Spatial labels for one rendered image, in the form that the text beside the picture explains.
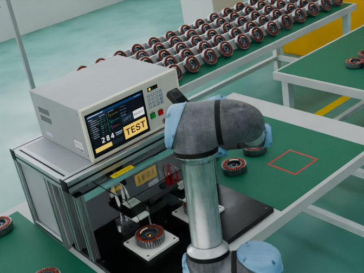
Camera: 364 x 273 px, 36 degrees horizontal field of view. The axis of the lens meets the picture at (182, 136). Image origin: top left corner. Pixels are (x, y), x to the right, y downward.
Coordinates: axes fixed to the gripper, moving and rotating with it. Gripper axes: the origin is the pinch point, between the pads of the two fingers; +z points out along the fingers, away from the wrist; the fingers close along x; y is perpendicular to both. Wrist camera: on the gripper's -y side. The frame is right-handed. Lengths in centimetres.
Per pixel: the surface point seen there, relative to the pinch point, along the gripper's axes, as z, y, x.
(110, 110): 2.5, -11.2, -17.2
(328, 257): 45, 109, 86
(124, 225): 21.4, 31.0, -23.0
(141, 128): 7.6, -0.4, -6.3
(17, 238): 59, 20, -52
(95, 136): 5.3, -5.2, -25.7
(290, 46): 240, 9, 327
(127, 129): 6.7, -2.2, -12.4
